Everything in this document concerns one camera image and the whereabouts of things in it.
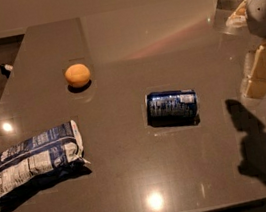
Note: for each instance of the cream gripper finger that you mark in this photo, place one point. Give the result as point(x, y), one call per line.
point(254, 81)
point(238, 17)

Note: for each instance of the blue pepsi can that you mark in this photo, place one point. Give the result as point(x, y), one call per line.
point(170, 105)

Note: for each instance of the orange fruit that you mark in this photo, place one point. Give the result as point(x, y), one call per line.
point(77, 75)

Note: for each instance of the blue white chip bag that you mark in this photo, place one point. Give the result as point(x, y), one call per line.
point(40, 160)

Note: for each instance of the small black white object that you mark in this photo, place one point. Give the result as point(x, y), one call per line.
point(6, 69)

